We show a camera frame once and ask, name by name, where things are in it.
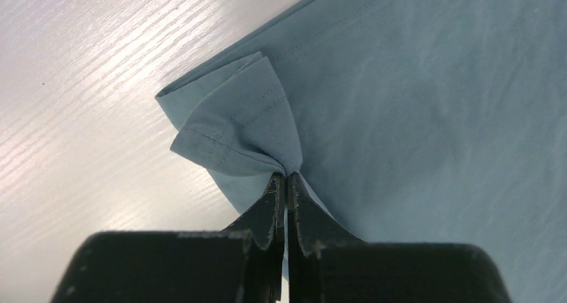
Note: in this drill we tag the blue-grey t shirt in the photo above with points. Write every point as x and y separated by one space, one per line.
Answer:
410 120

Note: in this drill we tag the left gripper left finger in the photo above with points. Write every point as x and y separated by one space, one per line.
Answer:
262 225

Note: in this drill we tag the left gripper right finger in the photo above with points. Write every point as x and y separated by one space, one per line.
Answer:
310 229

